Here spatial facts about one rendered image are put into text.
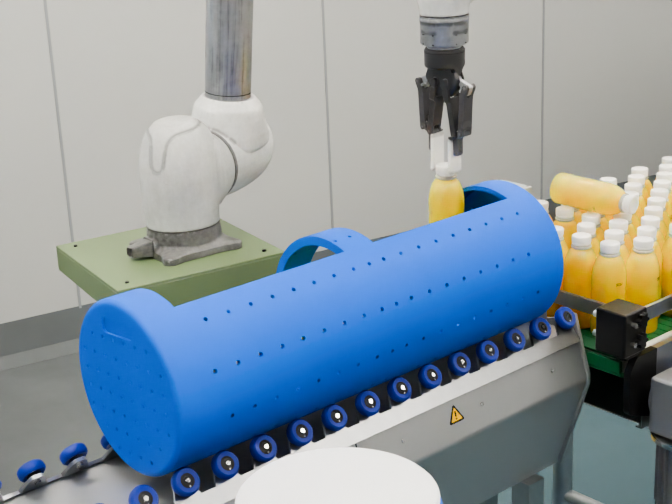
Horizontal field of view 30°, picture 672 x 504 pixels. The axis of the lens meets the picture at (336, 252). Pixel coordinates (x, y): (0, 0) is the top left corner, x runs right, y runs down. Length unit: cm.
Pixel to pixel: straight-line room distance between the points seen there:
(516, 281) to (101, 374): 77
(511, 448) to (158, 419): 83
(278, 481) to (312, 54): 359
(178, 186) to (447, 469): 78
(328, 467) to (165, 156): 95
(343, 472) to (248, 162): 108
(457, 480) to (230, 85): 96
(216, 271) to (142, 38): 245
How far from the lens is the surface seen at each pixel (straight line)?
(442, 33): 228
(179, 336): 185
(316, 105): 525
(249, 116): 270
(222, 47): 267
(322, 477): 177
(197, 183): 255
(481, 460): 240
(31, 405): 458
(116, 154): 491
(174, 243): 258
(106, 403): 202
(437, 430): 225
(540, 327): 243
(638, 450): 408
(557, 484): 319
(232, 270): 253
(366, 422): 215
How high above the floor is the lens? 190
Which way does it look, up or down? 19 degrees down
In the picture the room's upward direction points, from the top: 3 degrees counter-clockwise
